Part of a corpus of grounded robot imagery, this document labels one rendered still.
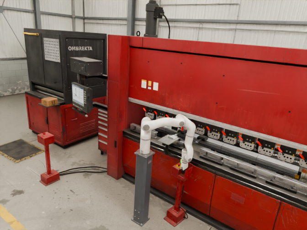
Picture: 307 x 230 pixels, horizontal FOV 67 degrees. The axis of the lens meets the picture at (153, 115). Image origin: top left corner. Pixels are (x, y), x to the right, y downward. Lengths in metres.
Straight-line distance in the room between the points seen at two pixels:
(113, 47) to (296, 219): 2.99
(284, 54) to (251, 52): 0.30
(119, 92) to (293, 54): 2.20
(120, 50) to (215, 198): 2.32
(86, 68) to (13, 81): 6.49
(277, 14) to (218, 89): 4.51
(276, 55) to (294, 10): 4.49
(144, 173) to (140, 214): 0.60
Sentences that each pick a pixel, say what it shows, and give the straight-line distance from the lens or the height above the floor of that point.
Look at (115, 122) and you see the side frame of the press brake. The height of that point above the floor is 1.03.
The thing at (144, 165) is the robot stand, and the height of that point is 0.88.
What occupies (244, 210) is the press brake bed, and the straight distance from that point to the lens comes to 3.12.
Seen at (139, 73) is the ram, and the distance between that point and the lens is 3.41.
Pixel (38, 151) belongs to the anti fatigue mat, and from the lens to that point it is 5.17.
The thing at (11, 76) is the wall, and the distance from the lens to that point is 9.53.
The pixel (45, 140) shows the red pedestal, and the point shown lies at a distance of 3.78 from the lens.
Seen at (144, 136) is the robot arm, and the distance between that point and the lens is 2.65.
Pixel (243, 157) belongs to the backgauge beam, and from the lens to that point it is 3.23.
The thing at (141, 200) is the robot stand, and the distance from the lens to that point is 3.06.
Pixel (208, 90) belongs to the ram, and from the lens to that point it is 2.86.
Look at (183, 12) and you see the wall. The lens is 7.97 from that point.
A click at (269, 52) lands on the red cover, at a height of 2.25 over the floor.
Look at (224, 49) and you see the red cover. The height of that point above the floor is 2.23.
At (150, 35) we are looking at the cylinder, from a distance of 3.34.
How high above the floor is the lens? 2.32
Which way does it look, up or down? 19 degrees down
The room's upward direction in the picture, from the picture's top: 4 degrees clockwise
